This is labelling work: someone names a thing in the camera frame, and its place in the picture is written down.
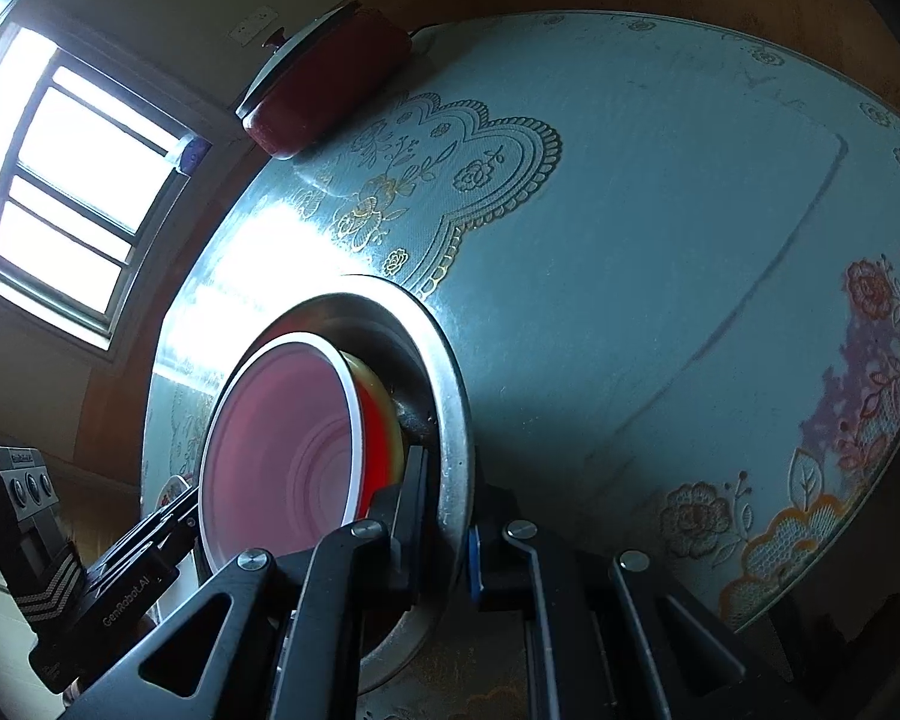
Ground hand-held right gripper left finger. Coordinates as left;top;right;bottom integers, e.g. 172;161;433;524
64;446;430;720

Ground stainless steel bowl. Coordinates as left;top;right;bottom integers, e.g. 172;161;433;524
225;274;477;691

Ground red cooking pot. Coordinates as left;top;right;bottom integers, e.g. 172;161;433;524
241;10;413;160

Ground yellow plastic bowl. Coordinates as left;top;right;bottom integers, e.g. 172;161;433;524
341;351;407;482

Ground blue tissue box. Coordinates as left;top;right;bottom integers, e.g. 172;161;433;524
176;136;212;172

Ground white wall socket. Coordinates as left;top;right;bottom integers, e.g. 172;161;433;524
229;6;278;42

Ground white plate red symbol print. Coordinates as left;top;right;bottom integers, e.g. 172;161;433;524
154;474;197;515

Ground blue gold lace tablecloth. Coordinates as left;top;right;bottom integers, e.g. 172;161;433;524
141;10;848;720

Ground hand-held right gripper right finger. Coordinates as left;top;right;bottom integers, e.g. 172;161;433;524
466;491;803;720

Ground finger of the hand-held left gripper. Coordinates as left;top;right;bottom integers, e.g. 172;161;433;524
97;487;200;563
146;516;200;569

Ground red plastic bowl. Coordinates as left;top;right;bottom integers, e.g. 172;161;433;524
197;341;402;575

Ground window with grey frame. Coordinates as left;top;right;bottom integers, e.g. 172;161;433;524
0;15;218;350

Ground grey pot lid red knob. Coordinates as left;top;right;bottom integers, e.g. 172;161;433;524
236;4;365;121

